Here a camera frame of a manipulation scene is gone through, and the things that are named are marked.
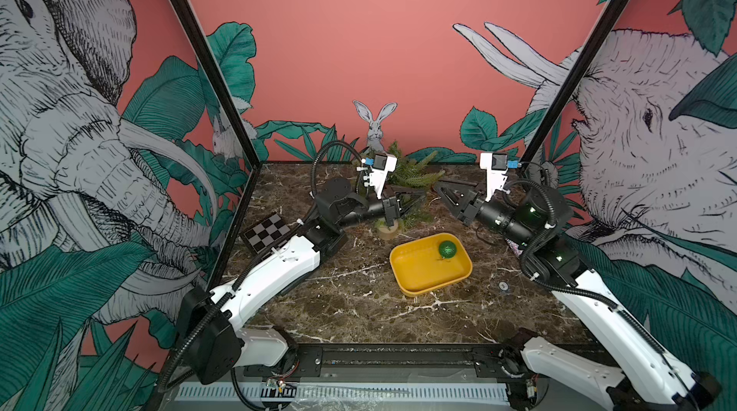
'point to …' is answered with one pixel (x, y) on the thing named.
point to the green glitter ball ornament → (447, 250)
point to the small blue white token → (503, 285)
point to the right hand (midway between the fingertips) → (436, 182)
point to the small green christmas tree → (407, 182)
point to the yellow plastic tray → (431, 263)
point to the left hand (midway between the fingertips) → (426, 195)
